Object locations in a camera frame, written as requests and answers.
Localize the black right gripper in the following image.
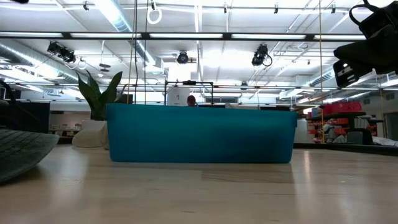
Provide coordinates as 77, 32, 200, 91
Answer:
333, 23, 398, 88

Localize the blue plastic bin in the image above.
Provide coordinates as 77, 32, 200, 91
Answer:
106, 103, 299, 164

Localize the black fabric hat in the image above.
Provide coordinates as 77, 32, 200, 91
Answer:
0, 128, 60, 184

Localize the shelf with red bins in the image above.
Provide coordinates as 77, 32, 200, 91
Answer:
305, 100, 386, 146

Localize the black overhead beam with lights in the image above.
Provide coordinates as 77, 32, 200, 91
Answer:
0, 30, 368, 42

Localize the white box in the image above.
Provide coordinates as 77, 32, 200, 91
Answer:
166, 86, 191, 107

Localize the green artificial plant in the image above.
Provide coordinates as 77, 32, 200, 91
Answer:
75, 69, 127, 122

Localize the white plant pot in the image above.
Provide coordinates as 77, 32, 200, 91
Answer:
81, 119, 108, 133

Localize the black cabinet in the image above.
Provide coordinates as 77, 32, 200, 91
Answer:
0, 100, 51, 135

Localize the black wrist camera cable loop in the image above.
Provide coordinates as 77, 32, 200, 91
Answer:
348, 0, 379, 27

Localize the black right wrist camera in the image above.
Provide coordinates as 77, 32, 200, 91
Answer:
358, 2, 398, 39

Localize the yellow hanging cord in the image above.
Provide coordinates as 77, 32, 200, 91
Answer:
318, 0, 325, 144

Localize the black rig camera with cable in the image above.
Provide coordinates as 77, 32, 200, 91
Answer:
251, 43, 274, 67

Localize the distant black robot frame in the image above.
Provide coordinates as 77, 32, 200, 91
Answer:
164, 80, 215, 107

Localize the black round overhead camera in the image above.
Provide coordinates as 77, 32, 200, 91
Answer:
176, 50, 190, 65

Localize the white cable ring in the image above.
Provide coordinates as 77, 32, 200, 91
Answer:
146, 6, 163, 26

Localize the black hanging cable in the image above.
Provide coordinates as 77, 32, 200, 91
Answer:
133, 0, 140, 105

